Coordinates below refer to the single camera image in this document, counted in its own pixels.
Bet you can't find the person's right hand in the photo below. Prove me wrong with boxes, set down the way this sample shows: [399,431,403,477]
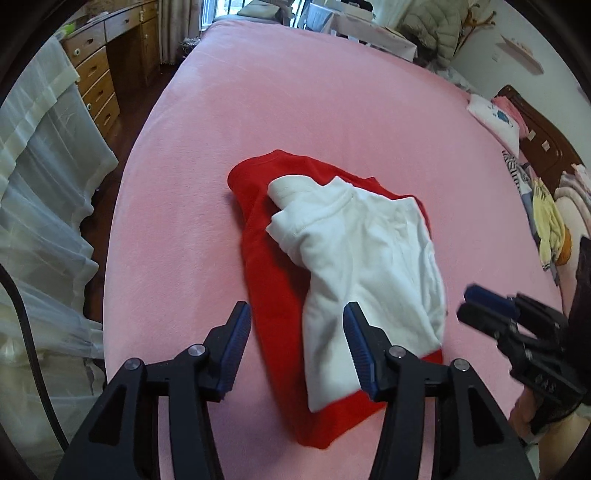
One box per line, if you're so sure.
[508,390,546,439]

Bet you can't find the pink bed sheet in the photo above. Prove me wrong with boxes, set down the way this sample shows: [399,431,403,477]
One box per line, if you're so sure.
[102,17,566,480]

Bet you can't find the pink pillow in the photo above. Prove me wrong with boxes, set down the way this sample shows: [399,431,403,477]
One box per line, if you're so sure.
[492,95,531,139]

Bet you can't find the red garment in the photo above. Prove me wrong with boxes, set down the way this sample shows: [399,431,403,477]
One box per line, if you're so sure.
[228,149,445,449]

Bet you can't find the grey blue garment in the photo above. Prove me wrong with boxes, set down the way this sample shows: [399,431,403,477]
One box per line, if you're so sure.
[512,159,546,243]

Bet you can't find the white sheer curtain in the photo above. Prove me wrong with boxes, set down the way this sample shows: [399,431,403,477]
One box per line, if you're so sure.
[0,34,120,416]

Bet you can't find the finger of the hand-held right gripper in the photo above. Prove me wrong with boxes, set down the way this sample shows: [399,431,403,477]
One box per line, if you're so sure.
[464,284,520,320]
[456,302,515,344]

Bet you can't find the beige window curtain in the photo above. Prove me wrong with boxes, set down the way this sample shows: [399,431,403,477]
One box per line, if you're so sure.
[159,0,206,65]

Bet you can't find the beige puffer jacket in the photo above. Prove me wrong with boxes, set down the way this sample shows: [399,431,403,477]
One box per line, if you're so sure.
[401,0,469,70]

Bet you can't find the black cable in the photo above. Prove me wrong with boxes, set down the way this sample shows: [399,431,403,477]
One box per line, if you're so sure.
[0,265,70,450]

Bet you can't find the wooden coat rack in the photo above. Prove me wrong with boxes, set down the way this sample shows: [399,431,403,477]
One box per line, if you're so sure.
[462,0,497,33]

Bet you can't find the yellow knit sweater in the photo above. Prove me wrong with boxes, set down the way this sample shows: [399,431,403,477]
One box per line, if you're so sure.
[531,179,568,274]

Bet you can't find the white wall shelf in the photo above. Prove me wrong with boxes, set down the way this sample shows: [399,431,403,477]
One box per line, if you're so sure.
[496,36,544,75]

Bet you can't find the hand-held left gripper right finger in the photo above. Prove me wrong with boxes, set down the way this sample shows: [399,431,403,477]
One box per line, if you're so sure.
[342,302,539,480]

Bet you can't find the wooden desk with drawers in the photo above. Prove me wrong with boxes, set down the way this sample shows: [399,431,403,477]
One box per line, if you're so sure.
[60,0,162,148]

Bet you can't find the person's right forearm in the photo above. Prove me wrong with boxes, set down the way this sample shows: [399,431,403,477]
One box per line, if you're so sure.
[538,408,591,480]

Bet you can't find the folded cream blankets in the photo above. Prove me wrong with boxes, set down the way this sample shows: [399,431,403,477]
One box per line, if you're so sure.
[553,185,591,278]

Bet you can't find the dark wooden headboard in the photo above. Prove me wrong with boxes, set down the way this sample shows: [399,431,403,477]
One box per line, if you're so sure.
[493,84,591,190]

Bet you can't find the striped garment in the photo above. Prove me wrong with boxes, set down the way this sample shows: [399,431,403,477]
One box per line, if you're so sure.
[501,150,525,188]

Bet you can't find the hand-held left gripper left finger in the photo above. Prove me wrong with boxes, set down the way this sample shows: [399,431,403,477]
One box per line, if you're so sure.
[54,301,252,480]

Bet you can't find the table with white cloth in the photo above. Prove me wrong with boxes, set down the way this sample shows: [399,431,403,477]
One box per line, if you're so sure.
[302,2,419,62]

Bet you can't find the white long-sleeve top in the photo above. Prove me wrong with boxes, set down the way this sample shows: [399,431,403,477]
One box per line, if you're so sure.
[265,175,448,414]

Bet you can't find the white pillow with blue print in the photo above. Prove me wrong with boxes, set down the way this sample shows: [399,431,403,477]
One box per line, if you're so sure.
[466,93,522,155]

